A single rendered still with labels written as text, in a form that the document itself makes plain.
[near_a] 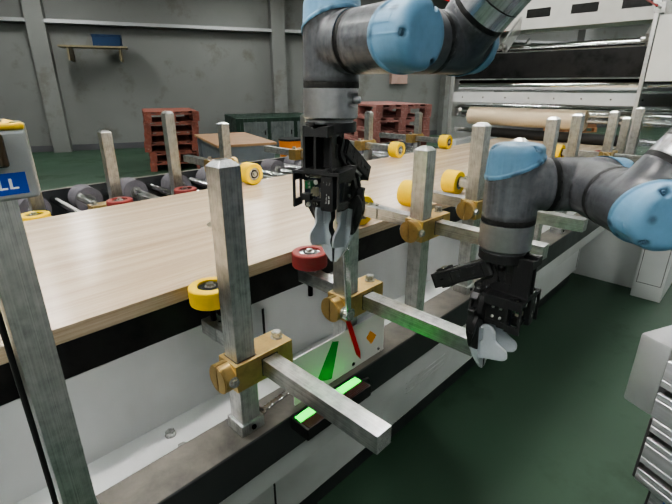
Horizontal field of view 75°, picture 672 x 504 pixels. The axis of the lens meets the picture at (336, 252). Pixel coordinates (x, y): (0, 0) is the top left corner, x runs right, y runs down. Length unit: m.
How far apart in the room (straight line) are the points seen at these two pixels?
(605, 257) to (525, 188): 2.85
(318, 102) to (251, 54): 10.19
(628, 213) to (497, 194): 0.17
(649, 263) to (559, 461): 1.72
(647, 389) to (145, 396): 0.80
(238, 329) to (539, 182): 0.48
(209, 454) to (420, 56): 0.65
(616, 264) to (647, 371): 2.87
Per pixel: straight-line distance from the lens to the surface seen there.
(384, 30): 0.52
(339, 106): 0.60
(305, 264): 0.95
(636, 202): 0.55
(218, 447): 0.80
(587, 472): 1.91
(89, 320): 0.82
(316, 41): 0.60
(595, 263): 3.50
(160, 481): 0.78
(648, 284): 3.34
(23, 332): 0.57
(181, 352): 0.94
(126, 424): 0.96
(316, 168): 0.60
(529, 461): 1.86
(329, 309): 0.86
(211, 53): 10.65
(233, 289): 0.67
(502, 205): 0.64
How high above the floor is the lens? 1.25
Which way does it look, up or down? 21 degrees down
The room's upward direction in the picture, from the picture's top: straight up
